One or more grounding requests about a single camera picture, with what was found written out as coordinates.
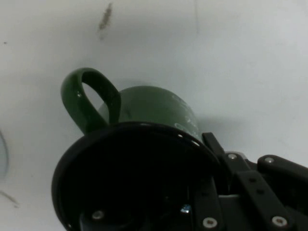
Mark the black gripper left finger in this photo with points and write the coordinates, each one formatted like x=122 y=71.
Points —
x=208 y=211

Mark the green mug with white print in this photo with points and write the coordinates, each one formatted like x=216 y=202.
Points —
x=154 y=106

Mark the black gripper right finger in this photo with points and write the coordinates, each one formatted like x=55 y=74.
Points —
x=255 y=187

